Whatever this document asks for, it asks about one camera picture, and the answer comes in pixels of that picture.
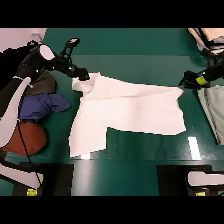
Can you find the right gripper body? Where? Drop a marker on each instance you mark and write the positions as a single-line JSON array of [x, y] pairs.
[[191, 80]]

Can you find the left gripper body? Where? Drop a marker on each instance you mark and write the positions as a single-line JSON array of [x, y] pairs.
[[80, 73]]

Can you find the white shirt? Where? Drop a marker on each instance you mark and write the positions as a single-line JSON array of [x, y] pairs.
[[133, 106]]

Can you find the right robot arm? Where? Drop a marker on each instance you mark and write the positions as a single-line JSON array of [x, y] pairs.
[[215, 71]]

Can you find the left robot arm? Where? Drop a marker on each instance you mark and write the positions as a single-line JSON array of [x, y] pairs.
[[32, 64]]

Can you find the dark brown garment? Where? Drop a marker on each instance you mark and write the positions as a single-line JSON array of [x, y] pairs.
[[45, 85]]

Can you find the grey garment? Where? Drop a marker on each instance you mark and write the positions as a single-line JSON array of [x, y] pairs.
[[215, 110]]

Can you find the beige garment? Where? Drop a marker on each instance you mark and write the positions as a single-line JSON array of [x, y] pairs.
[[213, 35]]

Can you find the blue garment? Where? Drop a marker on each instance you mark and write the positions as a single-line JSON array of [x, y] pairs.
[[40, 106]]

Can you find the pale garment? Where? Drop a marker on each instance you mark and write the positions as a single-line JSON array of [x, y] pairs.
[[18, 36]]

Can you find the red-brown garment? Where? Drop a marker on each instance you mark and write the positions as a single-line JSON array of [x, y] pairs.
[[30, 138]]

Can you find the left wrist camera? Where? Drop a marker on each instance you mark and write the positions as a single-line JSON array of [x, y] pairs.
[[69, 46]]

